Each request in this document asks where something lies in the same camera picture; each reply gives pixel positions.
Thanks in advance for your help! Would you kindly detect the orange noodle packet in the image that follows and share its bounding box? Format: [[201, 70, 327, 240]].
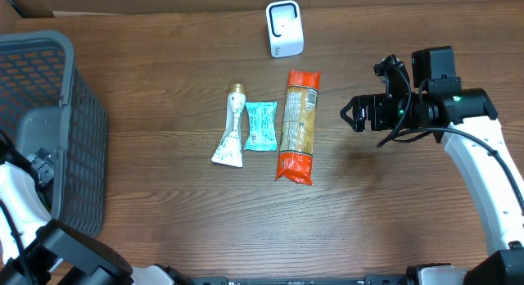
[[275, 70, 321, 185]]

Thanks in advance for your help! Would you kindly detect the teal snack packet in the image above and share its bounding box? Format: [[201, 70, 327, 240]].
[[245, 102, 278, 152]]

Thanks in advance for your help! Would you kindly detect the white tube gold cap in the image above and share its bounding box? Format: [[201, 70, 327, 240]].
[[211, 84, 246, 168]]

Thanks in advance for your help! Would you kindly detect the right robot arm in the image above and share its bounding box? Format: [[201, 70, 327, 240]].
[[340, 46, 523, 285]]

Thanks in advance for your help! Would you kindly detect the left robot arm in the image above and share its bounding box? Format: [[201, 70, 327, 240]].
[[1, 133, 193, 285]]

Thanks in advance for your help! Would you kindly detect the white barcode scanner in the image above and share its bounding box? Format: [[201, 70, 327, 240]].
[[265, 0, 305, 58]]

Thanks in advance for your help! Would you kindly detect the grey plastic basket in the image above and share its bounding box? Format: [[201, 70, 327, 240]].
[[1, 30, 108, 237]]

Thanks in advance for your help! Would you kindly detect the cardboard box edge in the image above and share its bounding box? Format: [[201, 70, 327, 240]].
[[0, 0, 524, 19]]

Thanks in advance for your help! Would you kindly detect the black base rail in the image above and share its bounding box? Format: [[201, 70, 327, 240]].
[[191, 274, 407, 285]]

